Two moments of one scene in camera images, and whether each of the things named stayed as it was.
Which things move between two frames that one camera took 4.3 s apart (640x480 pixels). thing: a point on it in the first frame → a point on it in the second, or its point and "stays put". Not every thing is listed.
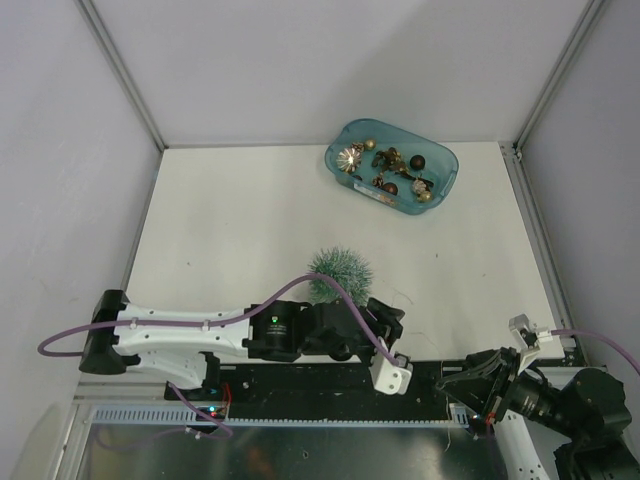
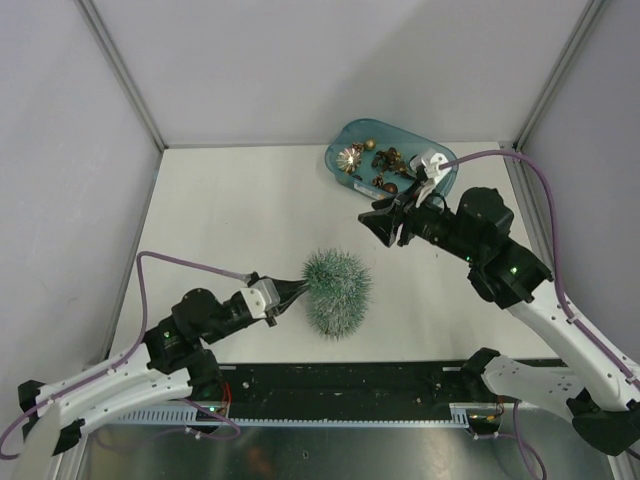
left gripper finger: [384, 321] → [287, 290]
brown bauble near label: [390, 187] stays put
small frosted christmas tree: [351, 270] stays put
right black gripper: [486, 384] → [385, 223]
